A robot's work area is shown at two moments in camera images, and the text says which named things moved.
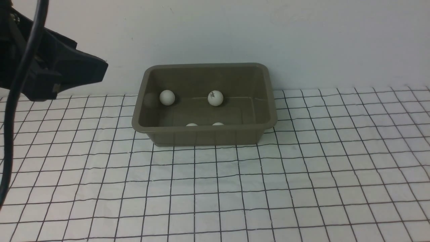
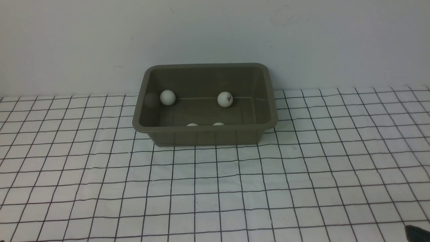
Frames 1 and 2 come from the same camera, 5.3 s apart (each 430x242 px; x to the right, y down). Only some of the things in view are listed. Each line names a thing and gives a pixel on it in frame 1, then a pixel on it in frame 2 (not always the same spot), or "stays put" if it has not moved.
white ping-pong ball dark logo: [215, 98] to [224, 99]
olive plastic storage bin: [200, 104] stays put
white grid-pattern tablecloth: [346, 164] stays put
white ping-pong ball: [167, 97] stays put
